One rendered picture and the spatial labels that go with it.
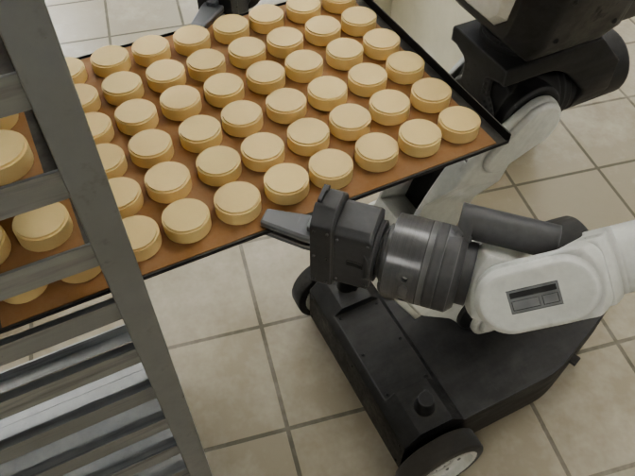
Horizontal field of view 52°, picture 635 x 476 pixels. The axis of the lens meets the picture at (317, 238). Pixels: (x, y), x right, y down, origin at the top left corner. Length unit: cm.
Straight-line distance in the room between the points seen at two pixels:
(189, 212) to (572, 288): 38
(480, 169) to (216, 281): 103
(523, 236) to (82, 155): 40
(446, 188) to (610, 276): 47
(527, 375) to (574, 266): 99
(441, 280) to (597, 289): 14
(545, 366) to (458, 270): 100
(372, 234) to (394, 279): 5
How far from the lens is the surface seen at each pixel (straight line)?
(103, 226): 54
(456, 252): 63
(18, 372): 146
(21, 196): 55
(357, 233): 63
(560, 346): 165
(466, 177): 103
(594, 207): 221
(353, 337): 153
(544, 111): 103
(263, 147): 75
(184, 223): 68
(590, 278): 61
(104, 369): 76
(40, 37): 44
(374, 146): 75
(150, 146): 77
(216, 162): 74
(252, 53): 89
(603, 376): 185
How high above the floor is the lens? 151
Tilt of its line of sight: 51 degrees down
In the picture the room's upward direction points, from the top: straight up
